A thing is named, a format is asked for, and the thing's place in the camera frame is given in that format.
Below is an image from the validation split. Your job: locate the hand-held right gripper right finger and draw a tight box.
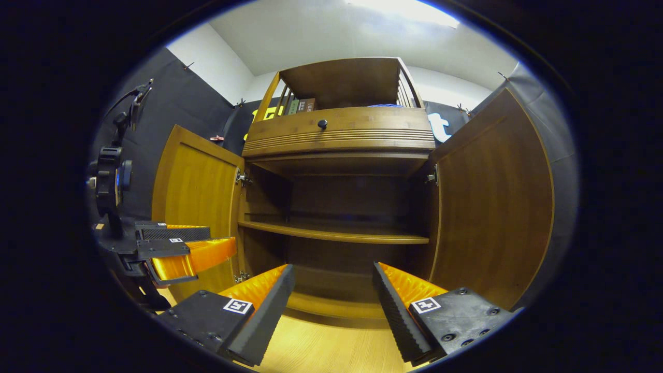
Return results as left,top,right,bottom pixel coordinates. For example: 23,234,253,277
371,262,518,366

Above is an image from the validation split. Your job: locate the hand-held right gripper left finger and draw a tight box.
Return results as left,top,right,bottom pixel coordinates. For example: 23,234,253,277
155,263,297,367

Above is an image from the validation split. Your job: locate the wooden shoe cabinet door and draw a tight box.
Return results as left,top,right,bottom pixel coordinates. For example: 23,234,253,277
151,124,245,305
427,87,556,312

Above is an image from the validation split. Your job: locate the wooden inner shelf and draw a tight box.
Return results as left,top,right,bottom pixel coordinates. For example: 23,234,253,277
238,220,430,245

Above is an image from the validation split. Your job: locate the black backdrop cloth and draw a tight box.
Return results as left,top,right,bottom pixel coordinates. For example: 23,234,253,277
87,48,580,311

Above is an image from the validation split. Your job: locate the wooden drawer with black knob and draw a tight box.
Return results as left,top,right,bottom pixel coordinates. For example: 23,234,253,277
242,106,436,159

